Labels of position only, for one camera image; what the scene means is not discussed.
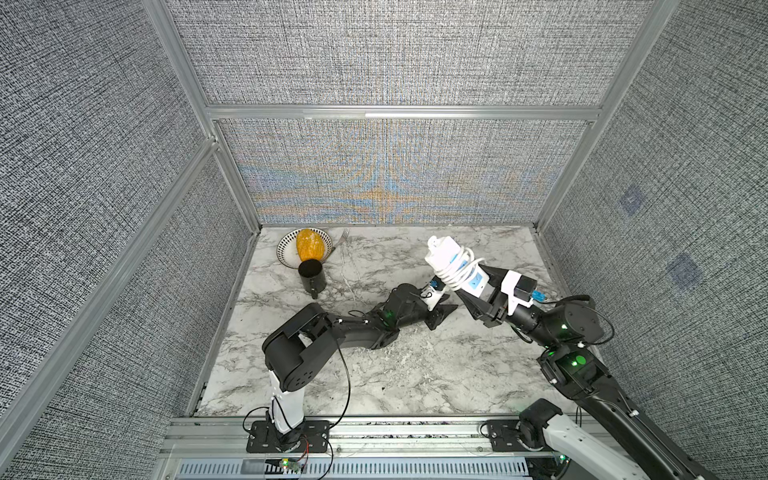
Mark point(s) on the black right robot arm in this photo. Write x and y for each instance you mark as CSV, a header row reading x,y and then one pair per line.
x,y
565,330

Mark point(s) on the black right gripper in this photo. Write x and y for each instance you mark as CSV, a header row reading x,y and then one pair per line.
x,y
486,313

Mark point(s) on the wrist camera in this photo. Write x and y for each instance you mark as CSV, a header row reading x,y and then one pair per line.
x,y
433,292
521,291

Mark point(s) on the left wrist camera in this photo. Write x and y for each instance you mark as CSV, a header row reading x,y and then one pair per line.
x,y
433,292

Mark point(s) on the aluminium rail frame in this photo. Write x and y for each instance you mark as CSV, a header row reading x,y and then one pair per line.
x,y
208,438

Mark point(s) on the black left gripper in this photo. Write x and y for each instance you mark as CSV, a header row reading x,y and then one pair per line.
x,y
438,314

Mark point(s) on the silver fork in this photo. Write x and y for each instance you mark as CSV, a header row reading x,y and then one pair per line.
x,y
340,241

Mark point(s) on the black cup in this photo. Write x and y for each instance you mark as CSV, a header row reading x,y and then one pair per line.
x,y
312,277

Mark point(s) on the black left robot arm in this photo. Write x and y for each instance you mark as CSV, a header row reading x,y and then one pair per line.
x,y
297,351

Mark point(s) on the white blue power strip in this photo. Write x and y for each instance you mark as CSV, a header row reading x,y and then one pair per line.
x,y
456,265

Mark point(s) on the white patterned bowl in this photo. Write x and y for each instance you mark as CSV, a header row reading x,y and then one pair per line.
x,y
286,249

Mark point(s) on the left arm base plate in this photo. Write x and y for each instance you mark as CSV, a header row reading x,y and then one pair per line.
x,y
310,436

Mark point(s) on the yellow mesh sponge ball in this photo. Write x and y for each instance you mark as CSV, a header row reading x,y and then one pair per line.
x,y
311,245

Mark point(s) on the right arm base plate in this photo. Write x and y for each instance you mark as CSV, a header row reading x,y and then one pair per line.
x,y
514,436

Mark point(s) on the grey slotted cable duct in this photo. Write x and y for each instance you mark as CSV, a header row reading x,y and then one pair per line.
x,y
358,468

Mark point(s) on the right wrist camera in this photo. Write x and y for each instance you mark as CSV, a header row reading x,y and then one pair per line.
x,y
521,291

